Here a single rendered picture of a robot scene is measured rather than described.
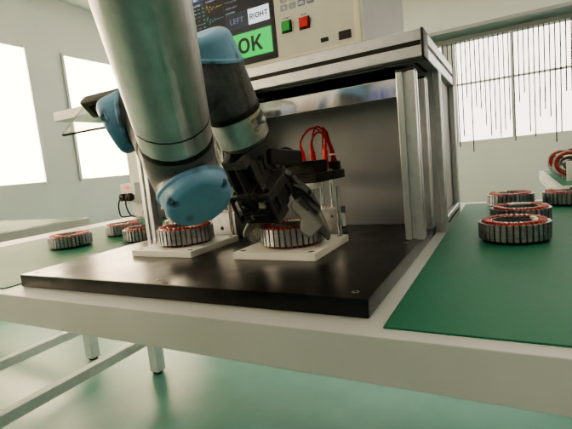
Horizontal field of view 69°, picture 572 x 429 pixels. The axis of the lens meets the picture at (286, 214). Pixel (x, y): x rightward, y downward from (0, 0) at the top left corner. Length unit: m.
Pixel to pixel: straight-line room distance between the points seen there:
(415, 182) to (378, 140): 0.21
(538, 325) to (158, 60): 0.40
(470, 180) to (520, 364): 6.69
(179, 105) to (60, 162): 5.72
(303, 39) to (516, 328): 0.63
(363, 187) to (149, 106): 0.63
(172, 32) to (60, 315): 0.51
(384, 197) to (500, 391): 0.57
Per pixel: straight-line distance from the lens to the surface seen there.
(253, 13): 0.92
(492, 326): 0.44
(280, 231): 0.66
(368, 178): 0.91
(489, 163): 7.03
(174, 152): 0.41
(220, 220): 0.95
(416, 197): 0.73
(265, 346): 0.48
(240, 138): 0.57
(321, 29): 0.85
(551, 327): 0.45
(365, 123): 0.92
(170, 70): 0.36
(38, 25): 6.39
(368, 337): 0.42
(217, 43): 0.54
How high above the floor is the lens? 0.92
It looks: 7 degrees down
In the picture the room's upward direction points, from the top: 6 degrees counter-clockwise
